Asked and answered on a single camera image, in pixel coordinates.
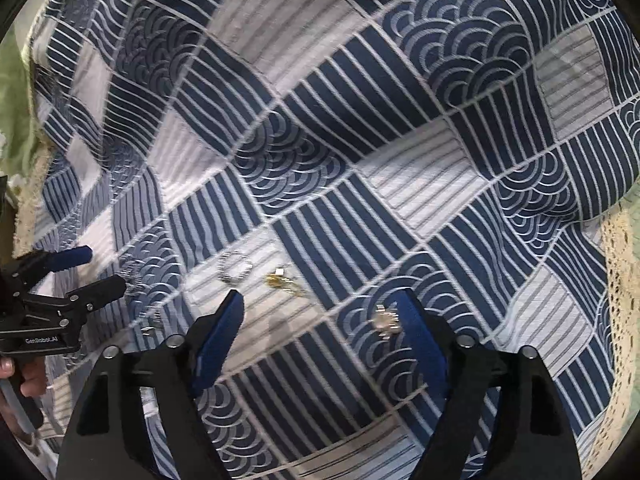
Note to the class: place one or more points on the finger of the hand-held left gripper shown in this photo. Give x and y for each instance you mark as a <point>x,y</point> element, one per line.
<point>97,292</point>
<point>70,257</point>

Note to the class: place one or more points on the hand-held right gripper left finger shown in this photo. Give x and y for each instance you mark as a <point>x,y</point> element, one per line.
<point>222,332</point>

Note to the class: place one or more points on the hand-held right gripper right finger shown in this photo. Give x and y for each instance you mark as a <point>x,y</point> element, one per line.
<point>424,340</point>

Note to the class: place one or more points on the silver flower brooch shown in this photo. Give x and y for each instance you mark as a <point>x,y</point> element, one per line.
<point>385,323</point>

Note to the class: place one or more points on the person's left hand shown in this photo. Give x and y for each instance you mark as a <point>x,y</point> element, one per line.
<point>22,372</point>

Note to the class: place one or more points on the cream lace cloth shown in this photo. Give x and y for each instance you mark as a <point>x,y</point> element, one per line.
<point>30,200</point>
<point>620,270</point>

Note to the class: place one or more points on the gold earring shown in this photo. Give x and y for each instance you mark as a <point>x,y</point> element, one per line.
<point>283,281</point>

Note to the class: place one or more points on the green cloth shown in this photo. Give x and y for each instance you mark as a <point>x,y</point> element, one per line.
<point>15,100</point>

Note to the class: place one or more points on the blue white patterned blanket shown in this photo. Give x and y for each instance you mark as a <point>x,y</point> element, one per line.
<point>350,110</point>

